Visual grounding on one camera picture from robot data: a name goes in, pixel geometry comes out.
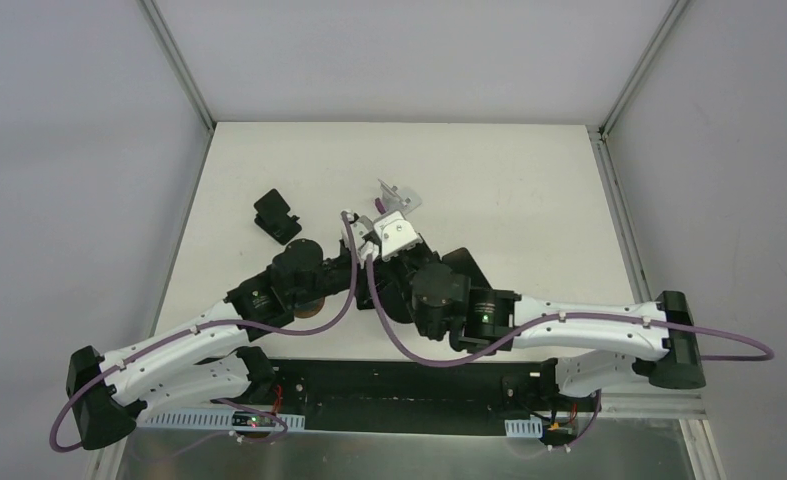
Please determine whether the black phone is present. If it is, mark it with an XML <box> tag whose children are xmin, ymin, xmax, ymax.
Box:
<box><xmin>441</xmin><ymin>247</ymin><xmax>493</xmax><ymax>290</ymax></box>

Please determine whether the purple phone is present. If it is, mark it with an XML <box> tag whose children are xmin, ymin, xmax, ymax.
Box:
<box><xmin>374</xmin><ymin>197</ymin><xmax>387</xmax><ymax>214</ymax></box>

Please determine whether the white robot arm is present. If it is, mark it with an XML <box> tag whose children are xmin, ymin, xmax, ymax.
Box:
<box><xmin>49</xmin><ymin>239</ymin><xmax>360</xmax><ymax>453</ymax></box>

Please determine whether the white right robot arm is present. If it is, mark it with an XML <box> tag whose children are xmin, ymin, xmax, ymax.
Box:
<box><xmin>360</xmin><ymin>243</ymin><xmax>706</xmax><ymax>410</ymax></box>

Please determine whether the grey stand with brown base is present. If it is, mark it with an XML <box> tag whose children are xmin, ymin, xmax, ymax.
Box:
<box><xmin>293</xmin><ymin>298</ymin><xmax>325</xmax><ymax>319</ymax></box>

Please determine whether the silver metal phone stand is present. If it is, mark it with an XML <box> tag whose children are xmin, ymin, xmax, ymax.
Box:
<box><xmin>378</xmin><ymin>179</ymin><xmax>423</xmax><ymax>216</ymax></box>

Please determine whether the black folding phone stand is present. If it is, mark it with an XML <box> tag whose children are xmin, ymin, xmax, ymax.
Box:
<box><xmin>253</xmin><ymin>188</ymin><xmax>302</xmax><ymax>246</ymax></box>

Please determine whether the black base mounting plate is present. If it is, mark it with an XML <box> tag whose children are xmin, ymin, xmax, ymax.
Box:
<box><xmin>250</xmin><ymin>359</ymin><xmax>596</xmax><ymax>436</ymax></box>

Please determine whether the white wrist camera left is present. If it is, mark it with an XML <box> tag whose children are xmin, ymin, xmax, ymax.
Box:
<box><xmin>340</xmin><ymin>210</ymin><xmax>373</xmax><ymax>249</ymax></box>

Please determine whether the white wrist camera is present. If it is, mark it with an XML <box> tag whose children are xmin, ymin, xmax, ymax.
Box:
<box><xmin>358</xmin><ymin>211</ymin><xmax>424</xmax><ymax>261</ymax></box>
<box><xmin>340</xmin><ymin>210</ymin><xmax>373</xmax><ymax>249</ymax></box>

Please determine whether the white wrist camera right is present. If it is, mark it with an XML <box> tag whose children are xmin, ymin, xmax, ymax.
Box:
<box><xmin>358</xmin><ymin>211</ymin><xmax>424</xmax><ymax>261</ymax></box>

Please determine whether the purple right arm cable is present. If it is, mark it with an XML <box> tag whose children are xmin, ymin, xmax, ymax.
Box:
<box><xmin>365</xmin><ymin>258</ymin><xmax>775</xmax><ymax>452</ymax></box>

